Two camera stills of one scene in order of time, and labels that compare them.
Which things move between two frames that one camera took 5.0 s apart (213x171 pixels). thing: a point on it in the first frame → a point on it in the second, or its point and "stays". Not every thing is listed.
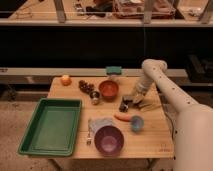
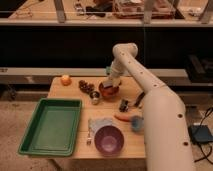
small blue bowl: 137,123 stays
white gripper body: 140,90 → 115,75
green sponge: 113,70 stays
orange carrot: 123,117 stays
